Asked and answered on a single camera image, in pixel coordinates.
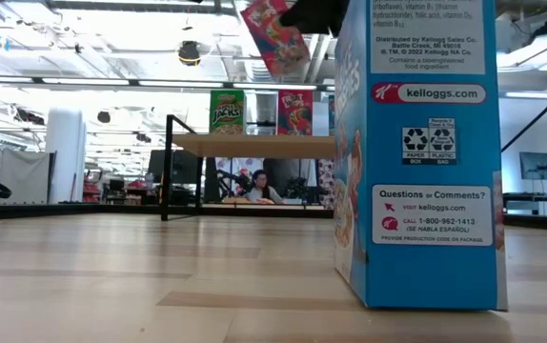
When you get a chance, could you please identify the wooden shelf black metal frame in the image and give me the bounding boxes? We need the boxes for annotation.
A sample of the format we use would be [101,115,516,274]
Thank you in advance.
[158,113,337,223]

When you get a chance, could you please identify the white partition screen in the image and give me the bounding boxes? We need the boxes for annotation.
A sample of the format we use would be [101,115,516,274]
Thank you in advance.
[0,148,56,206]

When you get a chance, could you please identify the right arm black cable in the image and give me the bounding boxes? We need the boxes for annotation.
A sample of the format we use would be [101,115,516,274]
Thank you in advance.
[500,75,547,153]

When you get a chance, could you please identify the wall-side computer monitor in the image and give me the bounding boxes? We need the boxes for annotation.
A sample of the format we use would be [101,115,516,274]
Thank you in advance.
[519,151,547,181]

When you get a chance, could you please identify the red Froot Loops cereal box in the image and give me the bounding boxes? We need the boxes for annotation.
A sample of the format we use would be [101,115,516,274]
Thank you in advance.
[276,89,314,137]
[241,0,312,78]

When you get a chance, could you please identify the potted green plant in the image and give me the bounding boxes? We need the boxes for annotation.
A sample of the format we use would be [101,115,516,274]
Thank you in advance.
[283,175,309,201]

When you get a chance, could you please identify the black dome with yellow ring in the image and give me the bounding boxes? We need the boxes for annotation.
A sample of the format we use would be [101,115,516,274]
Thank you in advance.
[176,40,203,67]

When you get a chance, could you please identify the black aluminium frame rails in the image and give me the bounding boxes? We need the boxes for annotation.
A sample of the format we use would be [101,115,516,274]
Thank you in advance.
[502,212,547,233]

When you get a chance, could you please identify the green Apple Jacks cereal box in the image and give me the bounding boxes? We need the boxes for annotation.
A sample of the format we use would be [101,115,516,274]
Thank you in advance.
[209,89,248,136]

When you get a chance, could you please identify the silver ceiling ventilation duct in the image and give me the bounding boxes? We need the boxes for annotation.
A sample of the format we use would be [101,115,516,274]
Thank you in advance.
[234,0,287,85]

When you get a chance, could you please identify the background desk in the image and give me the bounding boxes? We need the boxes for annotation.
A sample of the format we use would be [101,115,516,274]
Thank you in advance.
[501,192,547,213]

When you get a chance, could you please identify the long ceiling light strip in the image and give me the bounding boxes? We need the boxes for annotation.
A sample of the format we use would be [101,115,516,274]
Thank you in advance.
[0,74,336,92]

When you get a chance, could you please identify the white round column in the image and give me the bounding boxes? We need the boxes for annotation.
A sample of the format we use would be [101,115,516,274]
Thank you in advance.
[46,105,88,205]

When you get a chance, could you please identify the person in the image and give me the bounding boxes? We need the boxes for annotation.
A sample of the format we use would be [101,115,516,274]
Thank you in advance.
[243,169,285,205]

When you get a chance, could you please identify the red tool cart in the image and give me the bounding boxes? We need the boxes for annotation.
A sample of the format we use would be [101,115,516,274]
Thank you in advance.
[81,167,104,205]

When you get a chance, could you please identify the dark background monitor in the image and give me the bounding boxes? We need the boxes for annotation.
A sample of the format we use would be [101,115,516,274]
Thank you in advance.
[148,150,204,186]

